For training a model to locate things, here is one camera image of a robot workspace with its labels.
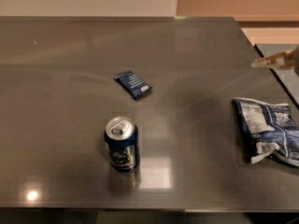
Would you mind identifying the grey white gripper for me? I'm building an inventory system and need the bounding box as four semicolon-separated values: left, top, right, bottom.
251;46;299;69

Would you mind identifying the blue white chip bag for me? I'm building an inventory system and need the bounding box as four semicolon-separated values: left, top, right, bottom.
233;98;299;167

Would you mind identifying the blue pepsi can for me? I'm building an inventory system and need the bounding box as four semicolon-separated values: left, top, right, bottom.
104;117;139;172

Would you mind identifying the small dark blue snack bar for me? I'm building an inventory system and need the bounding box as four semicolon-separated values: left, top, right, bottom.
114;70;152;100

